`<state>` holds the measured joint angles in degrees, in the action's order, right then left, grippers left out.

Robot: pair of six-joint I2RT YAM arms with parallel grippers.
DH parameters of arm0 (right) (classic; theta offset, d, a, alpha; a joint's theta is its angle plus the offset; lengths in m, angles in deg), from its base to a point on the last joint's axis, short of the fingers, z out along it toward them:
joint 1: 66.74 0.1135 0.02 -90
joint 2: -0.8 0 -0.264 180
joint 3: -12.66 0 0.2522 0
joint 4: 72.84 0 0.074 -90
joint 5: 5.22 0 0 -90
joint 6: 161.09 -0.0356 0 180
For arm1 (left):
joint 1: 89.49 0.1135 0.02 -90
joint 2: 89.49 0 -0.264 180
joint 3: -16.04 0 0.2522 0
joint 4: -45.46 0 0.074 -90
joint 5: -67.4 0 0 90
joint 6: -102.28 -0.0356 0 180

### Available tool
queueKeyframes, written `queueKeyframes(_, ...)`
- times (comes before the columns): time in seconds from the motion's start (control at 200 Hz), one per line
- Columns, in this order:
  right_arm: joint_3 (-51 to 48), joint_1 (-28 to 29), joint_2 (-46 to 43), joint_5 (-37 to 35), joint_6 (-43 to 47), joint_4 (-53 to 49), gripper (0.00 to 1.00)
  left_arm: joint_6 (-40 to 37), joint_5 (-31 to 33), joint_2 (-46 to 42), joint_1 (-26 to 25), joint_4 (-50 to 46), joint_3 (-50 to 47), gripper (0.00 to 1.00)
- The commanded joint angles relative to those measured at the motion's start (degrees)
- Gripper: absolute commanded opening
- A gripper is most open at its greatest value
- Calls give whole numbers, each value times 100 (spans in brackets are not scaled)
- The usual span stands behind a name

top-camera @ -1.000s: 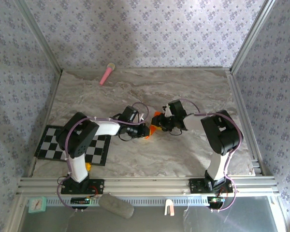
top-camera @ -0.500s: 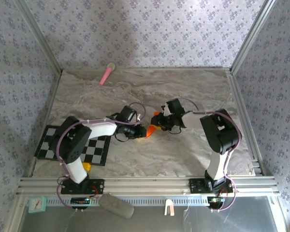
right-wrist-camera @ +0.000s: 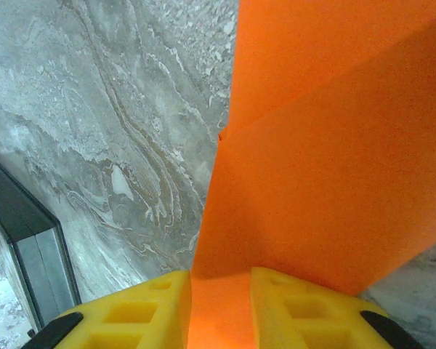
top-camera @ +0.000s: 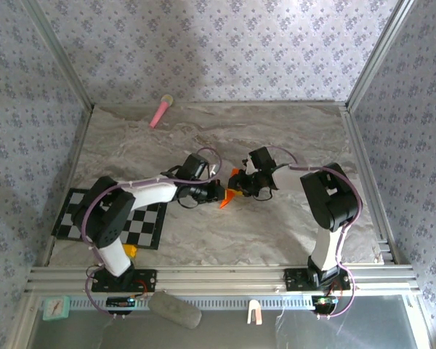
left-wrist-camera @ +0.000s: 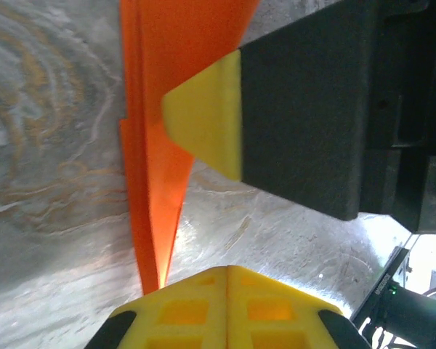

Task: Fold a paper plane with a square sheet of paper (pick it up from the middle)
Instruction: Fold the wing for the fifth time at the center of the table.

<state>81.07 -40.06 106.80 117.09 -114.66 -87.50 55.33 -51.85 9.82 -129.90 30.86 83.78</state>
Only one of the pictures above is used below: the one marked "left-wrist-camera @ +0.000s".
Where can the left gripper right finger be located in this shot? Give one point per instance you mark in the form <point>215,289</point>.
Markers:
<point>276,316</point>

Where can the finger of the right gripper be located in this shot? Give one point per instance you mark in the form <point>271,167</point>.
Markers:
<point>294,116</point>

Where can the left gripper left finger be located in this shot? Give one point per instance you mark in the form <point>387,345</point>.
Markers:
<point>181,316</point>

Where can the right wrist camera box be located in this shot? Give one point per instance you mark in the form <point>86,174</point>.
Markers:
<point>410,312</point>

